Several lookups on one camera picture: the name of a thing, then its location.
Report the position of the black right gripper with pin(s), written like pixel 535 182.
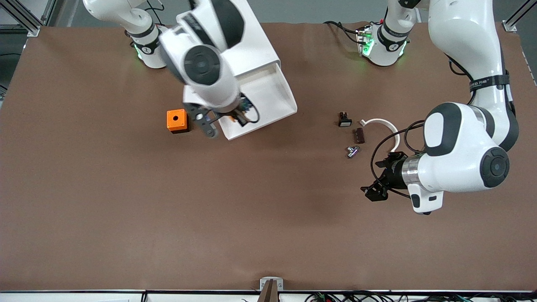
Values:
pixel 240 118

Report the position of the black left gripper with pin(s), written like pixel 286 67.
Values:
pixel 393 172

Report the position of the green circuit board part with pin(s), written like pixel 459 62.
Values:
pixel 246 105

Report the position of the white drawer with dividers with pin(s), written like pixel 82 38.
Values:
pixel 272 96

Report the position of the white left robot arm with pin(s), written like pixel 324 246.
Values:
pixel 461 42

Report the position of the white drawer cabinet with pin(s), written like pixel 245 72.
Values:
pixel 260 46

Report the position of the chrome tee fitting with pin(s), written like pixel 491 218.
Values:
pixel 352 152

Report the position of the dark brown terminal block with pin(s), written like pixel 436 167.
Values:
pixel 360 136

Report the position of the black pushbutton with white cap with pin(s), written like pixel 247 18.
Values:
pixel 345 122

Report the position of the orange box with hole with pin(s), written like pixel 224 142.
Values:
pixel 170 123

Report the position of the grey metal bracket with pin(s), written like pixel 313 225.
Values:
pixel 265 284

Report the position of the aluminium frame profile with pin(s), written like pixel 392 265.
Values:
pixel 25 23
pixel 509 26

